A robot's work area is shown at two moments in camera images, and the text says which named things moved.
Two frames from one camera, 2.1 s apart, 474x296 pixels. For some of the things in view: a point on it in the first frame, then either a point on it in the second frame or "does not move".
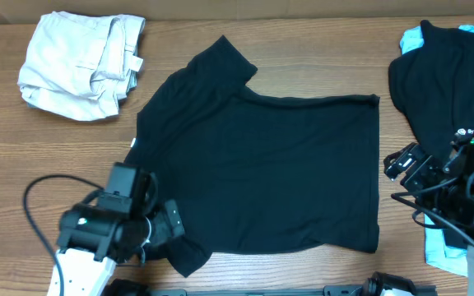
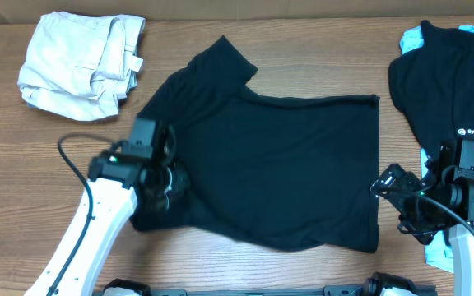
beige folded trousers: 80,66 does not move
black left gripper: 163,228 to 183,178
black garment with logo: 451,84 does not move
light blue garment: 412,40 does not move
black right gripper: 425,165 to 392,174
